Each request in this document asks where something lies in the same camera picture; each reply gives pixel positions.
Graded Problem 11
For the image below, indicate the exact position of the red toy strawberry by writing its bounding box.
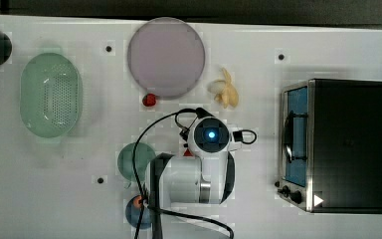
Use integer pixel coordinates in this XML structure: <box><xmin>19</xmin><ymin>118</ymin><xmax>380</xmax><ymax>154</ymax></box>
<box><xmin>142</xmin><ymin>94</ymin><xmax>157</xmax><ymax>108</ymax></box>

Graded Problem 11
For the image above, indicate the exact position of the grey round plate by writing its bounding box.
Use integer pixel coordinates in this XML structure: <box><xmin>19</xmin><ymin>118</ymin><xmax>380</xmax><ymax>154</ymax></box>
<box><xmin>127</xmin><ymin>17</ymin><xmax>206</xmax><ymax>98</ymax></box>

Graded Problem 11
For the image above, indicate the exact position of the orange toy egg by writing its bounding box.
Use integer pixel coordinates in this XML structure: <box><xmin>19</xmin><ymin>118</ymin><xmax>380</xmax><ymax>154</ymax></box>
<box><xmin>132</xmin><ymin>195</ymin><xmax>143</xmax><ymax>209</ymax></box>

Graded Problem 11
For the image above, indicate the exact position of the peeled toy banana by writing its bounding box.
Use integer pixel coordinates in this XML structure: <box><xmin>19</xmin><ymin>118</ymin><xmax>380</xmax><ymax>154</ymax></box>
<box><xmin>207</xmin><ymin>68</ymin><xmax>239</xmax><ymax>109</ymax></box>

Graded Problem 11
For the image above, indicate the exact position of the green perforated colander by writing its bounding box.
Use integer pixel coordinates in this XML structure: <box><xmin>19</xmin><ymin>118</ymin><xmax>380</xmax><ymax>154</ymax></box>
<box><xmin>20</xmin><ymin>53</ymin><xmax>83</xmax><ymax>138</ymax></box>

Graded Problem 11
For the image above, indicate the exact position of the black silver toaster oven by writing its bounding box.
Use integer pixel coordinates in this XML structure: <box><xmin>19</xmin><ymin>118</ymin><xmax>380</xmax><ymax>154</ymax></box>
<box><xmin>275</xmin><ymin>79</ymin><xmax>382</xmax><ymax>214</ymax></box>

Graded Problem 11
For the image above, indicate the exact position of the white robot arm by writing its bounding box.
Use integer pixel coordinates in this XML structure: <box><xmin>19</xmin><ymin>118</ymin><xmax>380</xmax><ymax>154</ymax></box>
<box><xmin>144</xmin><ymin>116</ymin><xmax>244</xmax><ymax>239</ymax></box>

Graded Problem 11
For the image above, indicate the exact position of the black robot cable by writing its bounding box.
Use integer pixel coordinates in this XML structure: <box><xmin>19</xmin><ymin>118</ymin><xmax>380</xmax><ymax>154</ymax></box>
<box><xmin>131</xmin><ymin>107</ymin><xmax>258</xmax><ymax>239</ymax></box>

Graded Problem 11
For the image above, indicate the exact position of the red plush ketchup bottle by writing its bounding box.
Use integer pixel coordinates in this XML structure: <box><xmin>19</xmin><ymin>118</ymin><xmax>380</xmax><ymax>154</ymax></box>
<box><xmin>183</xmin><ymin>149</ymin><xmax>193</xmax><ymax>156</ymax></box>

